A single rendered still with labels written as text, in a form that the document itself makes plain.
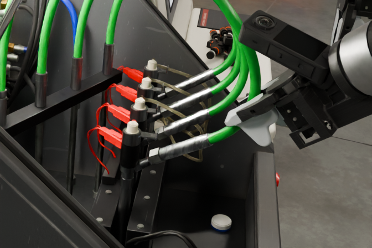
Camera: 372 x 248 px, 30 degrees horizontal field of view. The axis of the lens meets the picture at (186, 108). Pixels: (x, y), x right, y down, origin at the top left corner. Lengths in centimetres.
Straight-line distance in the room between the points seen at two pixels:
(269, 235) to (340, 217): 186
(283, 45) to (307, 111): 8
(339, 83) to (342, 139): 288
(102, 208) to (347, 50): 53
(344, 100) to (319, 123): 4
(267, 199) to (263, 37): 52
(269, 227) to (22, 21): 59
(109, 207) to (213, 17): 98
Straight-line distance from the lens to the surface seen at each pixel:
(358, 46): 74
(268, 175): 132
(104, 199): 114
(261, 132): 86
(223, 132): 91
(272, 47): 79
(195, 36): 184
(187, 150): 94
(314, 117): 80
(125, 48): 133
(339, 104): 80
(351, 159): 347
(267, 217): 121
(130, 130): 103
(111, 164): 120
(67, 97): 118
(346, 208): 308
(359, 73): 74
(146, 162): 106
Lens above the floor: 163
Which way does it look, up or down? 27 degrees down
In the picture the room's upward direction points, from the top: 8 degrees clockwise
